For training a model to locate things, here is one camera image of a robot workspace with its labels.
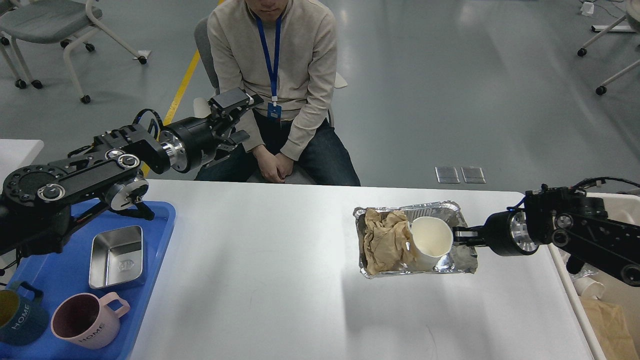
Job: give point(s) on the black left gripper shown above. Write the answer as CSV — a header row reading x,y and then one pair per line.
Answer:
x,y
196,142

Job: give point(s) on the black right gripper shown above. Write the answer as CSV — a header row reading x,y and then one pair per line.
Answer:
x,y
505,233

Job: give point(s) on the aluminium foil container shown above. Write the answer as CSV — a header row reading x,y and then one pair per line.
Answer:
x,y
460,259

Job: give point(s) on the white paper cup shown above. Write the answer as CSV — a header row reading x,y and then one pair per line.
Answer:
x,y
431,239

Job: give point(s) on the brown paper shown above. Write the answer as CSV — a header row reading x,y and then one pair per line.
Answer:
x,y
610,327
386,240

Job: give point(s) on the stainless steel rectangular tray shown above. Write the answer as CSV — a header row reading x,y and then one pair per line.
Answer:
x,y
118,259

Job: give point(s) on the pink HOME mug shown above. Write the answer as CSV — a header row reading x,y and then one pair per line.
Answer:
x,y
89,321

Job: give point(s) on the dark blue HOME mug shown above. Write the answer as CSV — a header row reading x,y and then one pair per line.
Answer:
x,y
22,318

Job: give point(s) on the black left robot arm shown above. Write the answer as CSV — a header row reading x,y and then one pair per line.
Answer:
x,y
42,205

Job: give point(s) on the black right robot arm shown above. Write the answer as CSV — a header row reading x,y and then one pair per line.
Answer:
x,y
567,218

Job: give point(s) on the right metal floor plate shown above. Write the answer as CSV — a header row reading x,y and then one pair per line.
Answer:
x,y
473,174

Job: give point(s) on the metal floor plate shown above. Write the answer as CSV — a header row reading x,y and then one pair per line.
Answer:
x,y
473,174
447,174

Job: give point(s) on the left metal floor plate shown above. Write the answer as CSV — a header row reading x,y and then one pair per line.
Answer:
x,y
447,174

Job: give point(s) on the seated person in beige sweater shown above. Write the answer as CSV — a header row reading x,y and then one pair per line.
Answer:
x,y
286,51

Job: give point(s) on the crumpled foil in bin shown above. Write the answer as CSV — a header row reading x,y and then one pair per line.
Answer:
x,y
587,270

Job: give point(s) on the white cup in bin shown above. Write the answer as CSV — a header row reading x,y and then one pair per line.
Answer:
x,y
589,288

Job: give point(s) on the brown paper in bin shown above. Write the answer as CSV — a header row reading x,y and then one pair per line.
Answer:
x,y
610,327

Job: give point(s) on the white side table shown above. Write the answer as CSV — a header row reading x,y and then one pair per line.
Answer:
x,y
17,153

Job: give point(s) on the white grey rolling chair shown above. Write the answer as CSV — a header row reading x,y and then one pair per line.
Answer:
x,y
57,21

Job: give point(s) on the blue plastic tray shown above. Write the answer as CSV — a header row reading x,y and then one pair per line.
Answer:
x,y
61,275

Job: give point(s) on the white power adapter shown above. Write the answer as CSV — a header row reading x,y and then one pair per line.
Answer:
x,y
587,9

